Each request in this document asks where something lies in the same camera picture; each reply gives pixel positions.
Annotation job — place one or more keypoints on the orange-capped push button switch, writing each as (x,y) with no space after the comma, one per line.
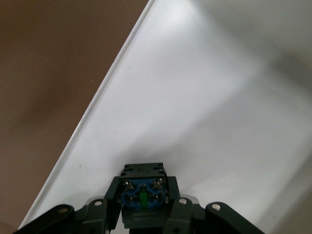
(143,195)

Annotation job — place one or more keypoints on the white drawer cabinet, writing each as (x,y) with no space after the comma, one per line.
(170,97)

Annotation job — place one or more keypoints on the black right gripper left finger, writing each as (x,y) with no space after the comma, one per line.
(97,214)

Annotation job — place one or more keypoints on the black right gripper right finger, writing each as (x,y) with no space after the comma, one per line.
(180,214)

